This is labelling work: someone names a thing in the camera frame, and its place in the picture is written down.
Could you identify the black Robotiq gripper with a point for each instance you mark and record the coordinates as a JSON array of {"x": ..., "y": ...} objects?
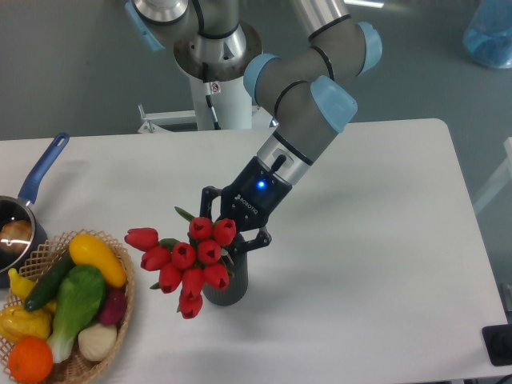
[{"x": 249, "y": 200}]

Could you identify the red tulip bouquet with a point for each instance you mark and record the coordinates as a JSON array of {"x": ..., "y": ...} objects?
[{"x": 188, "y": 266}]

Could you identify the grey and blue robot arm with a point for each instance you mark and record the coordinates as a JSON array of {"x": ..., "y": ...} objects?
[{"x": 305, "y": 94}]

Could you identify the dark grey ribbed vase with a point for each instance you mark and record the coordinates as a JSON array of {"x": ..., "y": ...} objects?
[{"x": 237, "y": 269}]

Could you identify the purple red onion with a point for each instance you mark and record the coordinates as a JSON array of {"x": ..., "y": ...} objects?
[{"x": 114, "y": 307}]

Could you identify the yellow squash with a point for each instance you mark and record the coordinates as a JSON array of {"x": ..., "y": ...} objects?
[{"x": 86, "y": 249}]

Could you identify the green bok choy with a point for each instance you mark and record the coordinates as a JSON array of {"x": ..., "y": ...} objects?
[{"x": 79, "y": 298}]

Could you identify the white garlic bulb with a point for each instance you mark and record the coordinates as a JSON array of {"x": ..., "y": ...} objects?
[{"x": 96, "y": 341}]

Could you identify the dark green cucumber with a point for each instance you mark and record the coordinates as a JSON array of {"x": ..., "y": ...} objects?
[{"x": 48, "y": 285}]

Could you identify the woven wicker basket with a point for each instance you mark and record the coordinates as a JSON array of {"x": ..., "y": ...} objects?
[{"x": 77, "y": 369}]

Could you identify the brown bread roll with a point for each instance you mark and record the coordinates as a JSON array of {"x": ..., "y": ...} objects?
[{"x": 16, "y": 236}]

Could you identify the yellow banana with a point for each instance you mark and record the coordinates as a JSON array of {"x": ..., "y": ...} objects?
[{"x": 19, "y": 285}]

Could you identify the yellow orange gourd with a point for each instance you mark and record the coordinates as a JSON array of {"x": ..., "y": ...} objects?
[{"x": 17, "y": 324}]

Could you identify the orange fruit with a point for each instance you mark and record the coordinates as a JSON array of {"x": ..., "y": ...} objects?
[{"x": 30, "y": 360}]

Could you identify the black device at edge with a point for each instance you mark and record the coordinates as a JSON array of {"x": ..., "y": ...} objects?
[{"x": 498, "y": 344}]

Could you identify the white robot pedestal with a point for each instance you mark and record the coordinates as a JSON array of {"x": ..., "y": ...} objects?
[{"x": 215, "y": 68}]

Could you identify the blue handled saucepan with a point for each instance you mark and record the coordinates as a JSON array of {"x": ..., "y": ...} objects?
[{"x": 19, "y": 208}]

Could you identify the white frame at right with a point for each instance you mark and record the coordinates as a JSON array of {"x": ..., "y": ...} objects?
[{"x": 495, "y": 183}]

